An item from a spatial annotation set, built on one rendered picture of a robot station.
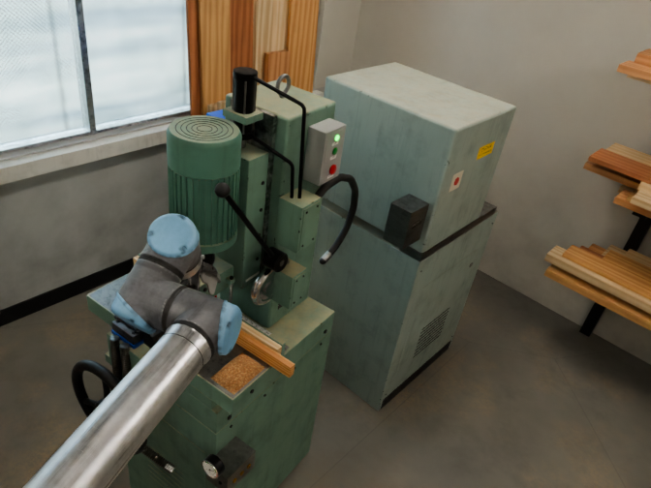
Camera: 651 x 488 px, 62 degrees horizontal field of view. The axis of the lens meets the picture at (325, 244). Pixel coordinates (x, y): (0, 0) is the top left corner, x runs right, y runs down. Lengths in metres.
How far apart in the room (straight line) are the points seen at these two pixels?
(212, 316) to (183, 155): 0.47
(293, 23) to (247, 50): 0.32
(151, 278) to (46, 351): 1.96
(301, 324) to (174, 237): 0.87
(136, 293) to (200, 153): 0.40
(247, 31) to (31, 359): 1.93
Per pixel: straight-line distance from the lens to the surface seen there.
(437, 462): 2.60
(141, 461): 2.17
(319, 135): 1.47
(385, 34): 3.78
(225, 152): 1.29
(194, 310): 0.97
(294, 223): 1.49
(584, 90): 3.22
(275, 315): 1.79
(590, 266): 2.96
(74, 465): 0.82
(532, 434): 2.89
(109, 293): 1.80
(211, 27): 2.87
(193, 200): 1.35
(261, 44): 3.10
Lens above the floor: 2.04
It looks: 34 degrees down
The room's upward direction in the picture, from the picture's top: 9 degrees clockwise
